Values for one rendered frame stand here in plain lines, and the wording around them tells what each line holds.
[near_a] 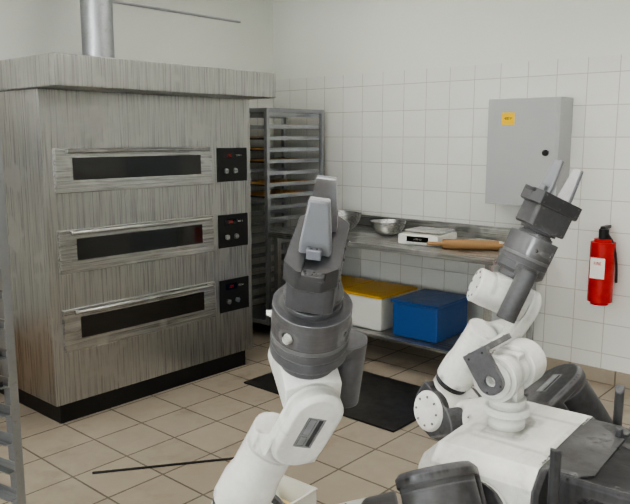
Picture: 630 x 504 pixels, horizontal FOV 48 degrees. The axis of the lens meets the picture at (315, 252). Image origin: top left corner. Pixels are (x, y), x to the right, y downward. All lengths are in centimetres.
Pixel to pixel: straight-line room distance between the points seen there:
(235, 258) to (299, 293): 415
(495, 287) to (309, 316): 61
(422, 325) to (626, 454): 391
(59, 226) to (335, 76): 286
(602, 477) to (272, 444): 40
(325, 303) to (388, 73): 503
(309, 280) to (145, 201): 371
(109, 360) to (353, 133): 275
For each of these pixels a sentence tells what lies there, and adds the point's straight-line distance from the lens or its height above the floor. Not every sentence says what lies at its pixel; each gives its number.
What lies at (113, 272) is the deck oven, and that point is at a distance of 429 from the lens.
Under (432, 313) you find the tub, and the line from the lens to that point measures 483.
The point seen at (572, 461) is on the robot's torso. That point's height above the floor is 120.
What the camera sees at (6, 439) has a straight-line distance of 245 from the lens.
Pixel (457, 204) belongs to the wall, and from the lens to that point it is 536.
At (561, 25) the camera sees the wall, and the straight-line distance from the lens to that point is 506.
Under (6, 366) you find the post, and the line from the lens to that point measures 235.
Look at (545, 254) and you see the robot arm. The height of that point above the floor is 140.
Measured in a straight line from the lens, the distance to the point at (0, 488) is 255.
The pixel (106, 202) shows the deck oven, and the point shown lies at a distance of 422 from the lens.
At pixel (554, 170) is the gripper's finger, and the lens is 132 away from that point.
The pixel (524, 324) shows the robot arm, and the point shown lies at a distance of 133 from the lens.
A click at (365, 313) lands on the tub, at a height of 35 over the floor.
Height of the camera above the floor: 160
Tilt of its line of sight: 9 degrees down
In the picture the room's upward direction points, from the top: straight up
